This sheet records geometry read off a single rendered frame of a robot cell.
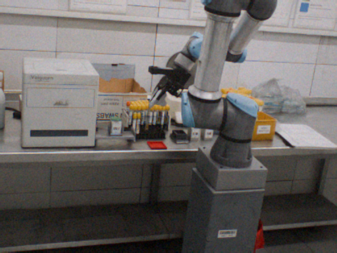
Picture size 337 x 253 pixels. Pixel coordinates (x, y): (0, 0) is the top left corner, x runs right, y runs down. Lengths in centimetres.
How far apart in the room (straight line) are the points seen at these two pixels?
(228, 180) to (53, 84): 72
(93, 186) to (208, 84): 132
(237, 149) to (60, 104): 68
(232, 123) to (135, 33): 102
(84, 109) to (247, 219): 73
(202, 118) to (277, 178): 161
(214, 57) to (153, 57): 103
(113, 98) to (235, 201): 78
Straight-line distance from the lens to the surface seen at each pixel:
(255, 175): 161
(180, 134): 194
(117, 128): 182
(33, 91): 171
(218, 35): 142
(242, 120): 153
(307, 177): 318
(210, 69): 145
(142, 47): 241
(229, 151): 157
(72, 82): 171
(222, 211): 161
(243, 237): 171
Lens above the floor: 156
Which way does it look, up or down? 15 degrees down
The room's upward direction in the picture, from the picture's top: 6 degrees clockwise
